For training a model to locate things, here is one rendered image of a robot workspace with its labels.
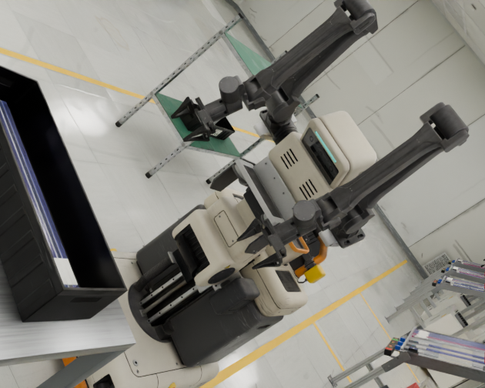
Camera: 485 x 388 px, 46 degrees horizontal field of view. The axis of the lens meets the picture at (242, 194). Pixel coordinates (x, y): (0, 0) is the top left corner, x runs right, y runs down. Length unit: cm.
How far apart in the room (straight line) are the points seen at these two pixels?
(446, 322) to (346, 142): 508
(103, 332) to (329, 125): 93
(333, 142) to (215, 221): 50
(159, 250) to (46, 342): 131
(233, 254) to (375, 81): 938
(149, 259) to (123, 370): 52
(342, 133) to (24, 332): 109
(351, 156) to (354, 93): 944
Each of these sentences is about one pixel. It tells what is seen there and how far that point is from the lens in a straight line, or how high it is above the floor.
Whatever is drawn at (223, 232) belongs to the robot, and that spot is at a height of 83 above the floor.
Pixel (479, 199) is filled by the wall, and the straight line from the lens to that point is 1069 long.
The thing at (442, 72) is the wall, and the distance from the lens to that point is 1099.
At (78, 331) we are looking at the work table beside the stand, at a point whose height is 80.
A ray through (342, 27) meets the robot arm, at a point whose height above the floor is 153.
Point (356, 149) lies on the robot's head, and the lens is 175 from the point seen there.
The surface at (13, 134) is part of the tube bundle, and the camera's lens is 136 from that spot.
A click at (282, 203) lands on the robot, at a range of 181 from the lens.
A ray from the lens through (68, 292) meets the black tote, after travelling 105.
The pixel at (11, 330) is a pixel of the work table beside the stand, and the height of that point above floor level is 80.
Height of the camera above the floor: 154
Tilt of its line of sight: 18 degrees down
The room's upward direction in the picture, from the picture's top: 53 degrees clockwise
